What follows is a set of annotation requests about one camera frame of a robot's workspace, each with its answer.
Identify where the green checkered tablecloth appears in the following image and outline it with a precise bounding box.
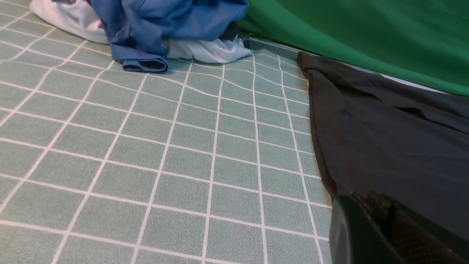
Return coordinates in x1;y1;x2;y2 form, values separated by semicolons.
0;0;332;264

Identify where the green backdrop cloth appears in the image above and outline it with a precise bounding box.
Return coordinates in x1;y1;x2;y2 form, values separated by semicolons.
239;0;469;96

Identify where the white crumpled garment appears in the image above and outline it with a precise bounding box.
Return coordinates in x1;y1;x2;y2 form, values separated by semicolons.
29;0;252;64

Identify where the dark garment in pile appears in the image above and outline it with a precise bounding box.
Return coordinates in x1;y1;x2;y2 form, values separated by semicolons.
218;21;241;41

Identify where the blue crumpled garment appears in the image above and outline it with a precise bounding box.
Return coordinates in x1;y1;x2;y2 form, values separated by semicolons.
86;0;248;73

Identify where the dark gray long-sleeve shirt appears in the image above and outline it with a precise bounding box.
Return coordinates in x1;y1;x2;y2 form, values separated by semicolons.
297;52;469;239

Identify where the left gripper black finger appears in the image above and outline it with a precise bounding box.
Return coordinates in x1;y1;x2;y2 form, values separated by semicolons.
329;195;469;264

